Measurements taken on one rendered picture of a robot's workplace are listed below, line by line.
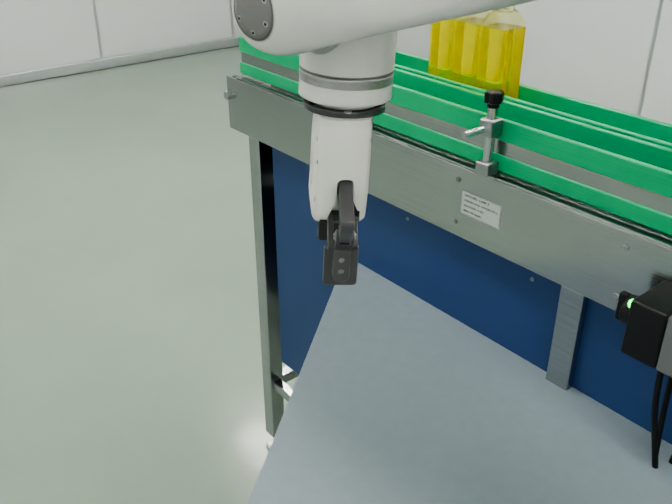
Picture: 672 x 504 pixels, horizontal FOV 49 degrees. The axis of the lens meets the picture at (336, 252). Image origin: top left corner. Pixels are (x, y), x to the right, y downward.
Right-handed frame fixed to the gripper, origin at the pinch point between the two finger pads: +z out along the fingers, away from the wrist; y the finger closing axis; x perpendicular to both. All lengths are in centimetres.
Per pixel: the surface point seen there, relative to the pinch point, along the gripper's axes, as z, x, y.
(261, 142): 21, -8, -93
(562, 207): 7.0, 34.6, -27.6
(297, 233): 39, 0, -84
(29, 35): 86, -178, -492
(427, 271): 31, 22, -51
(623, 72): 67, 203, -361
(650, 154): -1, 45, -27
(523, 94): -1, 37, -57
